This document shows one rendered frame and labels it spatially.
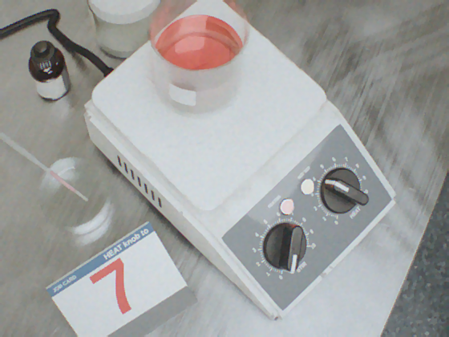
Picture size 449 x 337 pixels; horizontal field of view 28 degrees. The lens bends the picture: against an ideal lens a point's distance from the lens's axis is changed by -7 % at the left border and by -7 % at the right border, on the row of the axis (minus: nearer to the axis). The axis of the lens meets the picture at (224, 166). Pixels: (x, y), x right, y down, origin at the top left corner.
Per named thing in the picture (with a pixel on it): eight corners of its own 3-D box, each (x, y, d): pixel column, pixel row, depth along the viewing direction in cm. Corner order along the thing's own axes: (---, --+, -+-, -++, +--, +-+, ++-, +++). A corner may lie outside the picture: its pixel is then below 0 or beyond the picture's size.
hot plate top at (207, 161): (332, 103, 64) (333, 98, 64) (206, 222, 61) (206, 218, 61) (210, -6, 67) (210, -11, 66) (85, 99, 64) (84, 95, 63)
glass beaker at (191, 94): (260, 104, 64) (269, 50, 56) (171, 139, 63) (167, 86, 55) (220, 21, 66) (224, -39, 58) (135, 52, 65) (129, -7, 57)
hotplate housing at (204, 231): (394, 207, 70) (416, 173, 63) (274, 327, 67) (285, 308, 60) (192, 18, 75) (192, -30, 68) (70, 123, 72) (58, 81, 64)
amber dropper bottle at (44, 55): (42, 63, 74) (29, 24, 67) (75, 71, 73) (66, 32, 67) (30, 96, 73) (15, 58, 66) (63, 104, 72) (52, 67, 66)
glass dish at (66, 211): (37, 174, 70) (32, 164, 68) (103, 159, 71) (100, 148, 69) (49, 241, 69) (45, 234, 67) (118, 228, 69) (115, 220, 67)
